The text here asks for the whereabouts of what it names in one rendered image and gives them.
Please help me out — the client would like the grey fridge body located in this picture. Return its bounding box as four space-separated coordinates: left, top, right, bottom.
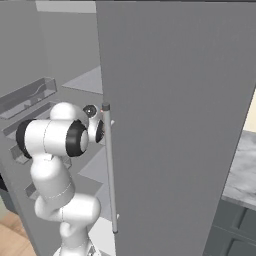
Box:
34 0 118 256

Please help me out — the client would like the grey door handle bar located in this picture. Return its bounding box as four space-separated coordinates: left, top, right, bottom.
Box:
101 102 120 235

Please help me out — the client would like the grey fridge shelf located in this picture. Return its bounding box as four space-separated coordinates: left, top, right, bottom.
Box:
61 65 104 96
77 146 110 185

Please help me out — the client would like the clear door bin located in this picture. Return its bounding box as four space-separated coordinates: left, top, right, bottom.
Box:
0 76 58 121
2 101 62 138

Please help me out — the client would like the grey base cabinet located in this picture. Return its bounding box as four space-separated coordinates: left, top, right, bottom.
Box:
202 197 256 256

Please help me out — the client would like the grey fridge door with bins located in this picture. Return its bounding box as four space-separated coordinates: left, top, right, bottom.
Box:
0 0 73 256

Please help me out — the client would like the grey freezer door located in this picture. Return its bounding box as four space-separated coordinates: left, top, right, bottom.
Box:
95 0 256 256

